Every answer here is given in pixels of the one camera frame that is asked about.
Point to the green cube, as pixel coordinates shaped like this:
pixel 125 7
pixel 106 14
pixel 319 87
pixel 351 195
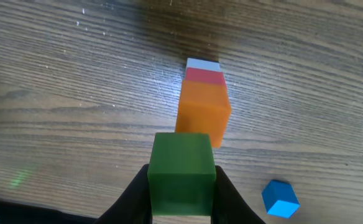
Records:
pixel 181 177

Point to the orange cube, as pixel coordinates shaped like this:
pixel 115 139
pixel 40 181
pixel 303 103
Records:
pixel 203 109

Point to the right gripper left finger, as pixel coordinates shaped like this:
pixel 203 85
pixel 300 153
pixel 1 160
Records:
pixel 131 205

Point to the red cube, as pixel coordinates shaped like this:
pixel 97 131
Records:
pixel 204 75

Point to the white cube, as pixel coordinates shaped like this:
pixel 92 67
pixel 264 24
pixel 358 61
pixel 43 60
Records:
pixel 203 63

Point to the blue cube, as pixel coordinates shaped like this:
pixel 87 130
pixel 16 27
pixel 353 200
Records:
pixel 281 200

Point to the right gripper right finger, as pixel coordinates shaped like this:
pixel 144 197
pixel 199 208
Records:
pixel 231 208

